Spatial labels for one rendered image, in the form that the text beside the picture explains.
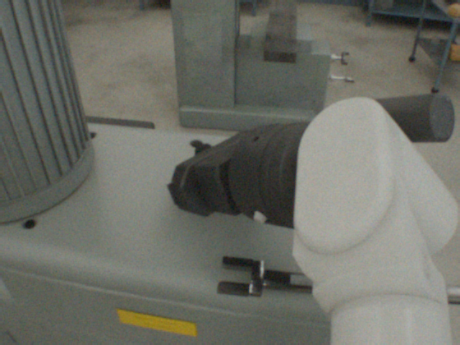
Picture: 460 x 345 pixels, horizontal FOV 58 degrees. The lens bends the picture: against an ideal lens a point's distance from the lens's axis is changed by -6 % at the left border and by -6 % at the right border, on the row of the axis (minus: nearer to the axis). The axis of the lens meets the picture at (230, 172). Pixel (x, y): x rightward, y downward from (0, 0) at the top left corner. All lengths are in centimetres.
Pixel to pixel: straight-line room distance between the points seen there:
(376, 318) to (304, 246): 6
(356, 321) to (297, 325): 22
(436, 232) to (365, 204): 11
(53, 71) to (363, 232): 35
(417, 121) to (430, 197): 5
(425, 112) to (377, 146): 7
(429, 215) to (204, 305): 24
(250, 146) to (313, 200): 12
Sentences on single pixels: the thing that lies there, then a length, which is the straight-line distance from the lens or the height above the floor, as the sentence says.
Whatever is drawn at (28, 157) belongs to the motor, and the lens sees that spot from 48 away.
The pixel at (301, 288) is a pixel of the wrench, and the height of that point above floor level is 190.
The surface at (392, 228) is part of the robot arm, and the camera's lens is 22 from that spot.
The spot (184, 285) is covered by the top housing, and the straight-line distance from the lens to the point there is 43.
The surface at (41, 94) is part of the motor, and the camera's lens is 46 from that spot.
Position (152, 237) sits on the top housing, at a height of 189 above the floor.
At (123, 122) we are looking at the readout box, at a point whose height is 172.
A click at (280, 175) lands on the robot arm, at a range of 31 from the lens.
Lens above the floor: 224
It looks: 40 degrees down
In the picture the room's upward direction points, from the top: straight up
